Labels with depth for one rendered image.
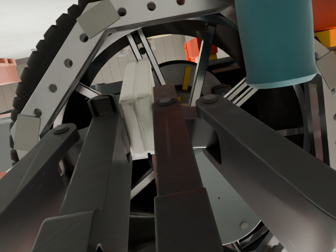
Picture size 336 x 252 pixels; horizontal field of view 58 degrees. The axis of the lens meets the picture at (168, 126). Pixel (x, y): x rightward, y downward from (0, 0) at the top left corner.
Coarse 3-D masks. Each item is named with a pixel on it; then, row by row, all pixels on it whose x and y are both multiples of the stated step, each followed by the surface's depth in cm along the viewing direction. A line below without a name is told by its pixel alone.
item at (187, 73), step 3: (186, 66) 92; (186, 69) 92; (189, 69) 92; (186, 72) 92; (189, 72) 93; (186, 75) 93; (186, 78) 93; (183, 81) 93; (186, 81) 93; (183, 84) 93; (186, 84) 93; (183, 87) 93; (186, 87) 93
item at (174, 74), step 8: (168, 64) 92; (176, 64) 92; (184, 64) 92; (192, 64) 93; (152, 72) 92; (168, 72) 92; (176, 72) 93; (192, 72) 93; (208, 72) 94; (168, 80) 93; (176, 80) 93; (192, 80) 94; (208, 80) 94; (216, 80) 94; (176, 88) 93; (208, 88) 94; (184, 96) 90; (200, 96) 95
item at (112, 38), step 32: (128, 32) 53; (160, 32) 71; (192, 32) 70; (224, 32) 60; (96, 64) 62; (192, 96) 59; (224, 96) 60; (256, 96) 80; (288, 96) 62; (288, 128) 62
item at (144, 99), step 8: (144, 64) 18; (144, 72) 16; (136, 80) 16; (144, 80) 15; (152, 80) 18; (136, 88) 15; (144, 88) 14; (152, 88) 16; (136, 96) 14; (144, 96) 13; (152, 96) 14; (136, 104) 13; (144, 104) 13; (144, 112) 14; (144, 120) 14; (152, 120) 14; (144, 128) 14; (152, 128) 14; (144, 136) 14; (152, 136) 14; (152, 144) 14; (152, 152) 14
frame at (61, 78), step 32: (128, 0) 44; (160, 0) 45; (192, 0) 45; (224, 0) 45; (96, 32) 44; (64, 64) 46; (320, 64) 49; (32, 96) 45; (64, 96) 47; (320, 96) 51; (32, 128) 46; (320, 128) 53
